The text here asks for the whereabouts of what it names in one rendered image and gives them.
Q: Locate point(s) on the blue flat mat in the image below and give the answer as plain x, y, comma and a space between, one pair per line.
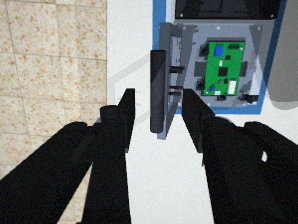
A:
159, 15

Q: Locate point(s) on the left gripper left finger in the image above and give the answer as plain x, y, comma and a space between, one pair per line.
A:
38, 190

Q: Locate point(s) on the green circuit board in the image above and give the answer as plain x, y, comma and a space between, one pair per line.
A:
223, 68

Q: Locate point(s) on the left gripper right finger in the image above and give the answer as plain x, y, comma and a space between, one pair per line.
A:
236, 183

